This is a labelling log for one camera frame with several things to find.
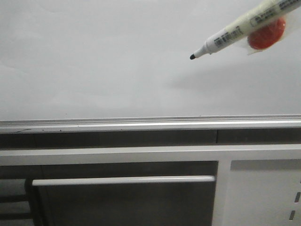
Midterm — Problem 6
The orange round magnet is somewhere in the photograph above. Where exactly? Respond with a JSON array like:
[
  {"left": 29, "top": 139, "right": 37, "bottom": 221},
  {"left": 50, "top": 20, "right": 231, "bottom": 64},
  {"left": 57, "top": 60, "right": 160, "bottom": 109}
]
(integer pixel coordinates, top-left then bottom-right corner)
[{"left": 247, "top": 17, "right": 286, "bottom": 55}]

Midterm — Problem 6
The white whiteboard marker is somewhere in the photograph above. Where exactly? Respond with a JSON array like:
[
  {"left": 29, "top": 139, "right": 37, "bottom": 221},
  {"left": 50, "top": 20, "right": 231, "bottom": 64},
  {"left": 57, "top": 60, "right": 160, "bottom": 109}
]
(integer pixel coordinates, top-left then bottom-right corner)
[{"left": 190, "top": 0, "right": 301, "bottom": 60}]

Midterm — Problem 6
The white whiteboard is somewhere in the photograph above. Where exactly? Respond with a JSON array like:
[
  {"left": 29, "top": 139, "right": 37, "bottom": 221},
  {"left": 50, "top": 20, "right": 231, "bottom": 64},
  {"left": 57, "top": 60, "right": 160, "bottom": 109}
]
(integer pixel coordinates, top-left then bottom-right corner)
[{"left": 0, "top": 0, "right": 301, "bottom": 134}]

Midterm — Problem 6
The white horizontal stand bar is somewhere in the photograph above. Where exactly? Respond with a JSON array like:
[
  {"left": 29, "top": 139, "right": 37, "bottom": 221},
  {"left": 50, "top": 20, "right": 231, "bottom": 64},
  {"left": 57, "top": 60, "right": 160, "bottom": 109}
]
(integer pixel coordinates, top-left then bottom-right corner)
[{"left": 32, "top": 175, "right": 216, "bottom": 186}]

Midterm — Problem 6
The white whiteboard stand frame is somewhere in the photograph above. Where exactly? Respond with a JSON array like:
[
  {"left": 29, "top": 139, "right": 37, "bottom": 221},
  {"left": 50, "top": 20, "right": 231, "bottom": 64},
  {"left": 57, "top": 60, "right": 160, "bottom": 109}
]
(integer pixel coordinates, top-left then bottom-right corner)
[{"left": 0, "top": 144, "right": 301, "bottom": 226}]

